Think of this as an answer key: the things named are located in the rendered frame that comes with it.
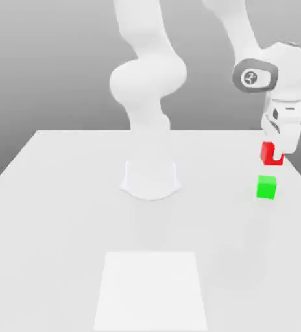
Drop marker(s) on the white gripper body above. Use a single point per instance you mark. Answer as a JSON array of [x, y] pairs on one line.
[[288, 116]]

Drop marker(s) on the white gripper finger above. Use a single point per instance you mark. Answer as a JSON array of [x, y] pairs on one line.
[[290, 144]]

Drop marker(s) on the small red cube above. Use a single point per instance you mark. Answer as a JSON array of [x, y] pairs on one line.
[[266, 153]]

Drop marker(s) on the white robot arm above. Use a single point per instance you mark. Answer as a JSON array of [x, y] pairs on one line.
[[148, 75]]

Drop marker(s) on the small green cube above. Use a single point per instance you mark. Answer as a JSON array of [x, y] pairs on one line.
[[266, 188]]

